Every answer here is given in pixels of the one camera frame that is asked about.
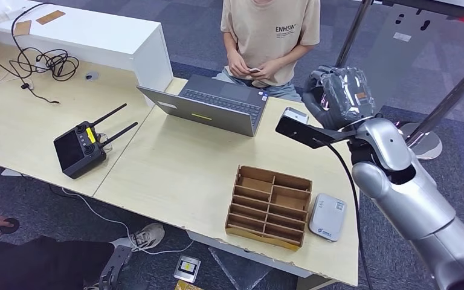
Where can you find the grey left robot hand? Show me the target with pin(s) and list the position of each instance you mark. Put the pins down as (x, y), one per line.
(114, 272)

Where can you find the person's right hand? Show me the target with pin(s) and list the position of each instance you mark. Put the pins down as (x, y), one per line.
(240, 64)

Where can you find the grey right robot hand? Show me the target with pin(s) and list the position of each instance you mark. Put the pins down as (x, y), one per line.
(338, 100)

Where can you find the person's left hand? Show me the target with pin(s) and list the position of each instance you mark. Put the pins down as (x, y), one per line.
(270, 71)

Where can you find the small pale card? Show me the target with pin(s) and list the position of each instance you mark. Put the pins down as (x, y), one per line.
(255, 70)

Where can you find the white card reader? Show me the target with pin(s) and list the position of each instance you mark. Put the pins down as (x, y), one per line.
(327, 218)

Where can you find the person's left forearm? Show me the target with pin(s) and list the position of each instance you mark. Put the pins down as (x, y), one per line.
(296, 54)

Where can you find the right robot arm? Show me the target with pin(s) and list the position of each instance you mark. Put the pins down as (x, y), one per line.
(416, 200)

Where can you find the person's right forearm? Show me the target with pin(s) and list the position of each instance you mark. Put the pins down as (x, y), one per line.
(230, 44)

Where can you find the person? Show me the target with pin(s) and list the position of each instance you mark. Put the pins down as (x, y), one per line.
(268, 40)
(36, 264)

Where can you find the black round puck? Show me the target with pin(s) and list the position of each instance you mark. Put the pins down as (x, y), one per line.
(12, 227)

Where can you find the grey laptop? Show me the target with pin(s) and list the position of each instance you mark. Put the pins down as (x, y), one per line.
(212, 114)

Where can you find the metal floor socket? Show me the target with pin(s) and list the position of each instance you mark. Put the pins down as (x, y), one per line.
(186, 269)

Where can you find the yellow floor tape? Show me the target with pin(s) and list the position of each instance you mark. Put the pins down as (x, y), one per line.
(187, 286)

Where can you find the grey metal sign panel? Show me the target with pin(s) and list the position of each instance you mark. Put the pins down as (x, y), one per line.
(408, 60)

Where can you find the black remote controller with antennas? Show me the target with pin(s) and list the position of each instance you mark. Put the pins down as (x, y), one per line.
(76, 153)

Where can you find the brown cardboard organizer tray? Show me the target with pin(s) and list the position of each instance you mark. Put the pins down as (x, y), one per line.
(268, 209)

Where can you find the white desk underframe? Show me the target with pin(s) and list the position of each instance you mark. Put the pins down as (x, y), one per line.
(256, 260)

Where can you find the white counter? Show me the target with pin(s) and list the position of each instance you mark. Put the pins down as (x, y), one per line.
(96, 35)

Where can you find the grey desk grommet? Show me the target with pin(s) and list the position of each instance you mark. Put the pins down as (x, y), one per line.
(92, 76)

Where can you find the white plug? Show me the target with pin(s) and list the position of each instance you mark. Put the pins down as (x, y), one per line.
(42, 64)

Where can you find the long brown cardboard piece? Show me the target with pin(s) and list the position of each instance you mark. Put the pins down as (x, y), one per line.
(50, 17)

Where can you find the small brown cardboard piece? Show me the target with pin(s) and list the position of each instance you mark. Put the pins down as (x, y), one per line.
(22, 28)

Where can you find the white power adapter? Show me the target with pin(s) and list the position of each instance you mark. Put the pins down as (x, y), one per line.
(7, 14)

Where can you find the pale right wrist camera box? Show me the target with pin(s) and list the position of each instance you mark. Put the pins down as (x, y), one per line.
(296, 120)

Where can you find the chrome post with black base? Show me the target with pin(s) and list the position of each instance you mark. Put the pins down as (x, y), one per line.
(356, 32)

